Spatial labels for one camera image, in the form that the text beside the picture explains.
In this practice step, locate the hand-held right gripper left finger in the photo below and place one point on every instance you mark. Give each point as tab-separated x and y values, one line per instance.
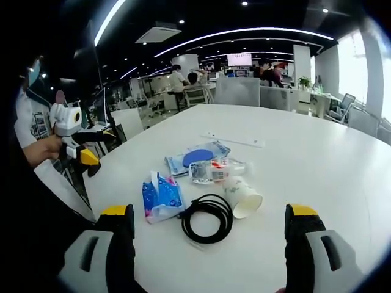
91	259

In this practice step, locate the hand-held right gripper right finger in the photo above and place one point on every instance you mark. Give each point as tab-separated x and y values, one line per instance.
323	262

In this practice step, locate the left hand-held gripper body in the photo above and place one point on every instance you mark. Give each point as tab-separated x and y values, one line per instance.
64	120

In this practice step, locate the blue pink tissue packet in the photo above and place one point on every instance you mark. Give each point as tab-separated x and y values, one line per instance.
162	196

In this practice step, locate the white paper cup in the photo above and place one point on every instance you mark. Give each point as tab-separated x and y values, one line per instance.
247	205

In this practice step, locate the blue plastic packet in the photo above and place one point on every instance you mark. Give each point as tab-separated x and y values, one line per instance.
195	155

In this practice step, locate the clear plastic bottle red label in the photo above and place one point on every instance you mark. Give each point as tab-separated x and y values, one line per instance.
214	172

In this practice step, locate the white strip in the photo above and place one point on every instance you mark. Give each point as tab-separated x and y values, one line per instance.
232	139

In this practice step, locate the person's left hand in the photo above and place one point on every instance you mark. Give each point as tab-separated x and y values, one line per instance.
44	149

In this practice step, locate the person's right hand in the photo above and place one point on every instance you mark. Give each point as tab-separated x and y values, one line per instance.
281	290

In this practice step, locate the person's white printed shirt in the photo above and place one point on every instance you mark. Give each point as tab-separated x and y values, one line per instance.
27	119

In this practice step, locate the person's masked head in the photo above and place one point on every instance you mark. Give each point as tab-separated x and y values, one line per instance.
34	73

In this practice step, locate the white table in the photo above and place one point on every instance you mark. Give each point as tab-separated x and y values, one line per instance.
305	158

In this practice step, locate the straight ceiling light strip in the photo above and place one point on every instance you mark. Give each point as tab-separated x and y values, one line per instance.
107	21

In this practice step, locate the white slatted chair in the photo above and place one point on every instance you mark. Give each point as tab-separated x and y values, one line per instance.
197	96

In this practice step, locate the ceiling air conditioner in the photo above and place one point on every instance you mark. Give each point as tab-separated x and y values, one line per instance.
159	33

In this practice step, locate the white mesh office chair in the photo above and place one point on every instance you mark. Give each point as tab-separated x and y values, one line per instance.
236	91

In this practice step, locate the grey office chair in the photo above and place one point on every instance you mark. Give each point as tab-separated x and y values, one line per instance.
343	107

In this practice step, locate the hanging display screen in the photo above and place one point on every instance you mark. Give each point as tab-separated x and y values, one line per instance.
239	59

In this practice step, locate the green potted plant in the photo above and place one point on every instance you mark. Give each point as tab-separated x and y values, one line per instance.
304	82

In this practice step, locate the curved ceiling light strip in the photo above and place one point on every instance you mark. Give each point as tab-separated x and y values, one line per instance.
244	30

